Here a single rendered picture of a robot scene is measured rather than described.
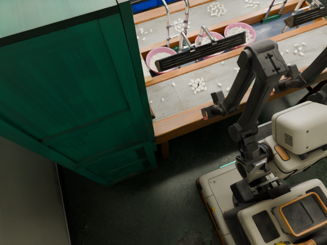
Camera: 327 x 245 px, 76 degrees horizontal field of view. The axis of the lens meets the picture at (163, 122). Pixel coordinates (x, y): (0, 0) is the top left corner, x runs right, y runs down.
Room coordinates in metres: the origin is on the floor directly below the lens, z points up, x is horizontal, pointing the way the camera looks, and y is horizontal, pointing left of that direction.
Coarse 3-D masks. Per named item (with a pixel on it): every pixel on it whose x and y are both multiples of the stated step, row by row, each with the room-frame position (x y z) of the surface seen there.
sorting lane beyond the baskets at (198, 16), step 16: (224, 0) 1.87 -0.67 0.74; (240, 0) 1.86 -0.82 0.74; (256, 0) 1.84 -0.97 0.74; (288, 0) 1.81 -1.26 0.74; (176, 16) 1.70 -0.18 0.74; (192, 16) 1.69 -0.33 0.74; (208, 16) 1.67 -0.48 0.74; (224, 16) 1.66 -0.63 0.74; (144, 32) 1.53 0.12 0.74; (160, 32) 1.51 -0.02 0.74; (176, 32) 1.50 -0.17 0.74
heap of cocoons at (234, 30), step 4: (232, 28) 1.51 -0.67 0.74; (236, 28) 1.50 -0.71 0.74; (240, 28) 1.49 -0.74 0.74; (228, 32) 1.47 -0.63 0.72; (232, 32) 1.46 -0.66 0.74; (236, 32) 1.45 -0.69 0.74; (240, 32) 1.45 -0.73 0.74; (248, 32) 1.44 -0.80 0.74; (248, 36) 1.39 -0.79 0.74; (248, 40) 1.35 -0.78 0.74; (252, 40) 1.34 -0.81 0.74; (244, 44) 1.30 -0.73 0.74
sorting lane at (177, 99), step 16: (320, 32) 1.39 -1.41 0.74; (288, 48) 1.23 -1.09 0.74; (304, 48) 1.22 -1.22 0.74; (320, 48) 1.21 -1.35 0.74; (224, 64) 1.11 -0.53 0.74; (304, 64) 1.06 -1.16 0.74; (176, 80) 0.98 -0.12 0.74; (208, 80) 0.96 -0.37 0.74; (224, 80) 0.95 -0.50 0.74; (160, 96) 0.85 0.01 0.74; (176, 96) 0.84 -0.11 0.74; (192, 96) 0.83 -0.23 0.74; (208, 96) 0.82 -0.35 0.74; (160, 112) 0.71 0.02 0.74; (176, 112) 0.70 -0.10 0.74
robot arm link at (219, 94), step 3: (219, 90) 0.56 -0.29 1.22; (213, 93) 0.55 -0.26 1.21; (216, 93) 0.54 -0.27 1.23; (219, 93) 0.54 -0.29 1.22; (222, 93) 0.54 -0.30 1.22; (213, 96) 0.54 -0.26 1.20; (216, 96) 0.54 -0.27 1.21; (219, 96) 0.53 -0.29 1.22; (222, 96) 0.53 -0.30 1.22; (213, 99) 0.53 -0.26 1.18; (216, 99) 0.53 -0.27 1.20; (219, 99) 0.52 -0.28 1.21; (222, 99) 0.52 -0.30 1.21; (213, 102) 0.53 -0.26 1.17; (216, 102) 0.52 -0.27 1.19; (219, 102) 0.50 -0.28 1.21; (219, 108) 0.46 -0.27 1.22; (219, 111) 0.44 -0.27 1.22; (222, 111) 0.44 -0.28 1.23; (219, 114) 0.44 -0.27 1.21; (222, 114) 0.43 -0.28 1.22
